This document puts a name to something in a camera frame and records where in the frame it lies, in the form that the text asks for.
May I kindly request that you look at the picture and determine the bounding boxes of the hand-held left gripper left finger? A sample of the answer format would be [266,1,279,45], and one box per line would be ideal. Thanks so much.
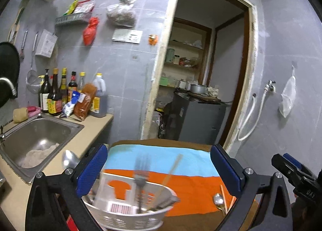
[25,144,108,231]

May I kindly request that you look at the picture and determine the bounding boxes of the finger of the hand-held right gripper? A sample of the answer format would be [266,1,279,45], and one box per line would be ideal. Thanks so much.
[271,154,306,189]
[283,153,315,179]

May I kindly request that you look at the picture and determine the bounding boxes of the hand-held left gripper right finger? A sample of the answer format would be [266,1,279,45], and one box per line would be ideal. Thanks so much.
[210,144,293,231]

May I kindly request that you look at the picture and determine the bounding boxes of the metal fork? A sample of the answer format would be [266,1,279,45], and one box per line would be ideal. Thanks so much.
[134,154,151,214]

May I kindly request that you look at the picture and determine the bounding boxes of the white plastic utensil caddy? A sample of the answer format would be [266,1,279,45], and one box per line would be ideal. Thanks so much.
[82,172,180,231]

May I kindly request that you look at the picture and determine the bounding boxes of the white rag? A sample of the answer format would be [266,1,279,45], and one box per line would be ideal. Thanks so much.
[20,143,59,168]

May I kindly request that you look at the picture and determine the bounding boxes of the grey cabinet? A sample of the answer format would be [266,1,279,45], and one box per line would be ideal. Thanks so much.
[167,92,228,145]

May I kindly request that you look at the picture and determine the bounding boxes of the colourful striped blanket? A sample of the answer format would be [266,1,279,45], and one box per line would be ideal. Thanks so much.
[67,139,259,231]

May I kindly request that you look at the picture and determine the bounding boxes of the stainless steel sink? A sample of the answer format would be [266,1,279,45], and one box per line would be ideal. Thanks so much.
[0,113,85,185]

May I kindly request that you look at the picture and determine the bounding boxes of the white mesh bag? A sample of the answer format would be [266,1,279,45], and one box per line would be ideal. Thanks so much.
[279,65,297,118]

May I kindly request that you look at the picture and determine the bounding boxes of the orange snack packet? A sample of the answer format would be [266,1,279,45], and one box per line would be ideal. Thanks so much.
[74,83,97,121]

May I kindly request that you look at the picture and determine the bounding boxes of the large dark oil jug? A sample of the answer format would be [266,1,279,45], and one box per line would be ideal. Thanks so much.
[89,73,108,118]

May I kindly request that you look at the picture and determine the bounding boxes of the white and blue bag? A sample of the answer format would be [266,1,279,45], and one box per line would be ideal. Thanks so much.
[62,90,86,116]

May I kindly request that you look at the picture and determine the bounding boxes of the dark yellow-label sauce bottle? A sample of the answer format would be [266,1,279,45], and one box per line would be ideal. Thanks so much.
[48,68,63,116]

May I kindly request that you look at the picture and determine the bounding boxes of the pink soap dish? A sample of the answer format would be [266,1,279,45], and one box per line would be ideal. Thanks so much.
[27,105,42,117]

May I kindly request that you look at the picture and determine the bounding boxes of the metal cooking pot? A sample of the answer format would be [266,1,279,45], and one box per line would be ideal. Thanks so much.
[190,83,208,95]

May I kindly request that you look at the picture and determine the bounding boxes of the dark red-label sauce bottle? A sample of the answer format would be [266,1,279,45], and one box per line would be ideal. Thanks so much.
[67,71,78,96]

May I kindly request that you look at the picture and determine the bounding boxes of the clear yellow-cap bottle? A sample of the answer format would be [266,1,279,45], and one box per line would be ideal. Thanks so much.
[77,72,86,93]

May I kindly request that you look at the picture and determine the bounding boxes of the yellow-cap sauce bottle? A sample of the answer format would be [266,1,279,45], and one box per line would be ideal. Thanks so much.
[59,68,68,107]

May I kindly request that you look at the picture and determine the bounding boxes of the yellow loofah sponge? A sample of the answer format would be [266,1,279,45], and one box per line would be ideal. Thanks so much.
[13,107,29,123]

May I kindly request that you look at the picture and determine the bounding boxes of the metal mesh strainer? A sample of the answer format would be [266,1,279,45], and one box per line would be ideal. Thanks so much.
[26,32,41,94]

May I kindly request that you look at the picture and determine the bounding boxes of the chrome faucet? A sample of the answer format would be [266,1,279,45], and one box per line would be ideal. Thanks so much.
[0,77,18,99]

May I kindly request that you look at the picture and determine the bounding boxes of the wooden storage shelf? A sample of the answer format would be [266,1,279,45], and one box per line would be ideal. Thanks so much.
[158,17,217,91]

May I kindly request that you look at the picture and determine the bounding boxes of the white hanging box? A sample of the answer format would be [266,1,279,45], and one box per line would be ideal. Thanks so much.
[35,29,58,58]

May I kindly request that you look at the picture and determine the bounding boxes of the black round pan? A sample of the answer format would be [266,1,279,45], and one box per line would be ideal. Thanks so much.
[0,42,21,108]

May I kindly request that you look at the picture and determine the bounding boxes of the red plastic bag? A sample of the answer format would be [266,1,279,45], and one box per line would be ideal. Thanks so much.
[83,16,100,46]

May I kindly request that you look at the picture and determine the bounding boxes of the clear plastic bag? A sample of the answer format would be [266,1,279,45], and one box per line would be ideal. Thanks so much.
[106,0,140,27]

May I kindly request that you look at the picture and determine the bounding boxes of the red seasoning packets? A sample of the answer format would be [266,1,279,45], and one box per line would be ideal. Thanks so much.
[74,0,95,14]

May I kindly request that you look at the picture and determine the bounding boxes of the green yellow packet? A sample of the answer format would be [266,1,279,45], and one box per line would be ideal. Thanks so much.
[66,0,80,15]

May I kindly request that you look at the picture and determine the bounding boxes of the white hose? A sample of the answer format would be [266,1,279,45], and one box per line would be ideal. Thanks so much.
[237,93,267,141]

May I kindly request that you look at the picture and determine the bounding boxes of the wooden door frame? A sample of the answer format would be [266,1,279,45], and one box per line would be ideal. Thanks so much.
[141,0,259,151]

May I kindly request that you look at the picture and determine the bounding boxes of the white wall switch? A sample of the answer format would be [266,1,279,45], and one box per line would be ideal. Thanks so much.
[112,29,129,42]

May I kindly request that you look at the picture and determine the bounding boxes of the white wall socket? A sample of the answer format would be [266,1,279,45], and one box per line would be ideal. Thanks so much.
[127,30,143,44]

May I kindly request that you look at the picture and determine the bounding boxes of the grey wall shelf rack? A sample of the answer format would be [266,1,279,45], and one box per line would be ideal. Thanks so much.
[55,11,93,26]

